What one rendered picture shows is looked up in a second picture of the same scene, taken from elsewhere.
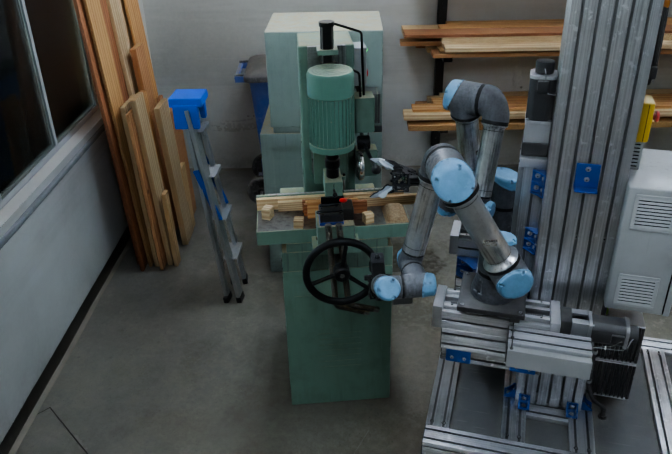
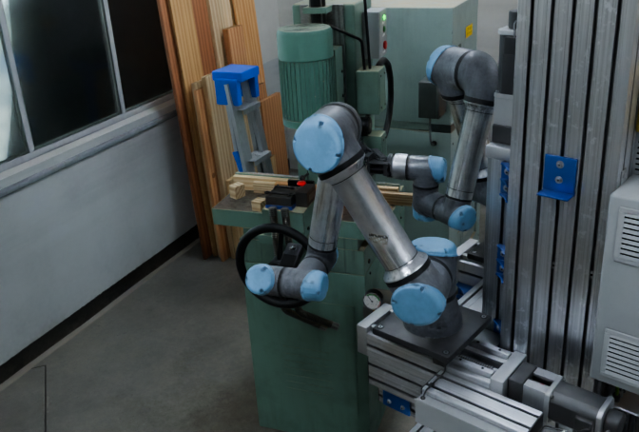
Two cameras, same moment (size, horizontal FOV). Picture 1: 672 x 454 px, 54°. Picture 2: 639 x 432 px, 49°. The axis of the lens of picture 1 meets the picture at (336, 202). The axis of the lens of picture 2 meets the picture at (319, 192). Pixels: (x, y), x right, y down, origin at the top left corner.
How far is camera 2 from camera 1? 1.06 m
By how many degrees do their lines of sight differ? 23
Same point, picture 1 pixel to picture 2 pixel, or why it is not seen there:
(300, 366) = (265, 381)
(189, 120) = (228, 95)
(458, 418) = not seen: outside the picture
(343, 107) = (309, 71)
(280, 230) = (237, 210)
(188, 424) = (147, 416)
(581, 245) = (560, 279)
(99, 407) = (84, 377)
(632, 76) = (611, 25)
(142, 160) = (210, 141)
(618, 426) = not seen: outside the picture
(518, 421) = not seen: outside the picture
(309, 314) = (272, 319)
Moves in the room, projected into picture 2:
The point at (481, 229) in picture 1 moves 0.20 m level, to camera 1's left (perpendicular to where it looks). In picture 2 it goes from (362, 217) to (281, 206)
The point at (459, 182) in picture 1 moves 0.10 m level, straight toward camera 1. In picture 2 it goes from (319, 145) to (291, 159)
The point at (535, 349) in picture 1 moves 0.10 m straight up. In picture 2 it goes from (454, 407) to (455, 372)
